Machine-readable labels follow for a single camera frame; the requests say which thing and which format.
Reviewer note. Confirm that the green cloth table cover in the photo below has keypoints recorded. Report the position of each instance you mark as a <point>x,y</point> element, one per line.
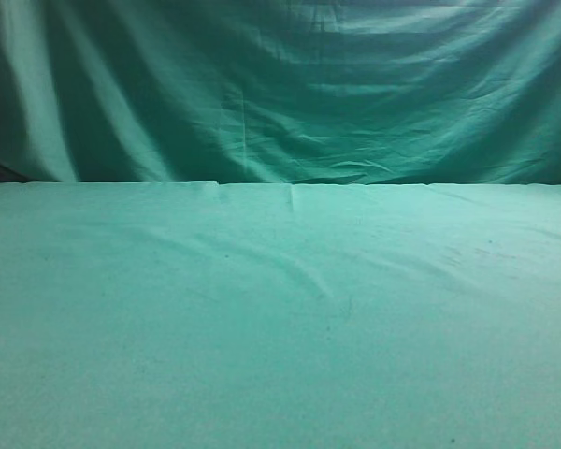
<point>200,315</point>

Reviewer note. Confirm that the green cloth backdrop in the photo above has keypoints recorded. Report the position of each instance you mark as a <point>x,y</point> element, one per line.
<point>370,92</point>

